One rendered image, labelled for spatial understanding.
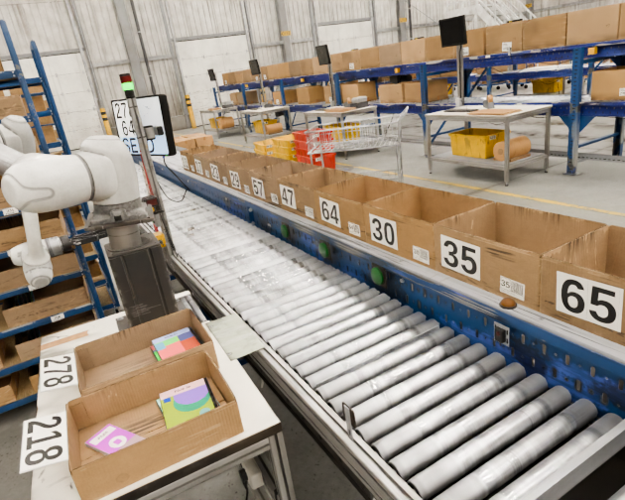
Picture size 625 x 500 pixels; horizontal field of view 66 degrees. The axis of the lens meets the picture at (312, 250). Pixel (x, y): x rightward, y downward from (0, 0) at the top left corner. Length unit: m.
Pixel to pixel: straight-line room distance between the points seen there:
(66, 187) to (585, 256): 1.51
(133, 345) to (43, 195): 0.56
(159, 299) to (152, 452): 0.71
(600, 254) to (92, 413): 1.47
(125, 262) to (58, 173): 0.36
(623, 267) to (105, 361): 1.61
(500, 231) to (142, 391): 1.27
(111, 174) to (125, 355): 0.60
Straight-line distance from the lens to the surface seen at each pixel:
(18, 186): 1.61
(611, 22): 6.40
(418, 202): 2.06
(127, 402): 1.48
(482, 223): 1.76
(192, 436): 1.24
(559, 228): 1.66
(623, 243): 1.57
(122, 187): 1.70
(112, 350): 1.75
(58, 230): 2.77
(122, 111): 2.87
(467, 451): 1.18
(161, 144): 2.61
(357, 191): 2.34
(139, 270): 1.76
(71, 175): 1.63
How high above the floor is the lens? 1.58
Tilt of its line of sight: 21 degrees down
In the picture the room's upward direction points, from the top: 9 degrees counter-clockwise
